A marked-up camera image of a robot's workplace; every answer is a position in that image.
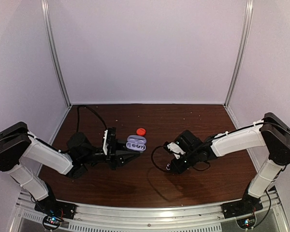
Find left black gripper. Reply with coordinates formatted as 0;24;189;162
80;138;140;170

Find grey oval puck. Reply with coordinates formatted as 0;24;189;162
126;135;147;153

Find red earbud charging case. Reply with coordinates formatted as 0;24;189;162
136;128;146;136

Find purple earbud with red hook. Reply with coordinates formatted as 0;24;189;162
135;144;146;151

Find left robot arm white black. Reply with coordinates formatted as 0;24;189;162
0;122;146;215

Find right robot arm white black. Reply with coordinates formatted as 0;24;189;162
166;112;290;214

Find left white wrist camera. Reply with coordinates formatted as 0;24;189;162
102;130;109;156

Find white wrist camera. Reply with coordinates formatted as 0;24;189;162
167;142;185;159
102;130;109;156

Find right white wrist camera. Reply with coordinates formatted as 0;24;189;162
167;142;185;159

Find right black camera cable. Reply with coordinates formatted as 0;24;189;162
151;145;211;172

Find black camera cable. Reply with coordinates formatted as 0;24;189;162
76;105;109;135
151;145;211;172

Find left black camera cable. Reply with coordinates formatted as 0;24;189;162
76;105;109;135

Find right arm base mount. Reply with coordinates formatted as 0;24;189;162
221;191;263;231

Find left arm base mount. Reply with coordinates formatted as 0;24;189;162
30;190;76;232

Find front aluminium rail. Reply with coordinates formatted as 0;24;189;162
7;197;290;232

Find left aluminium frame post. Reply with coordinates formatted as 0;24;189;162
41;0;72;108

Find aluminium frame post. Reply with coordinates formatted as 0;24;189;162
41;0;72;108
224;0;254;108

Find right aluminium frame post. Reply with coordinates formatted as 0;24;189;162
224;0;254;108

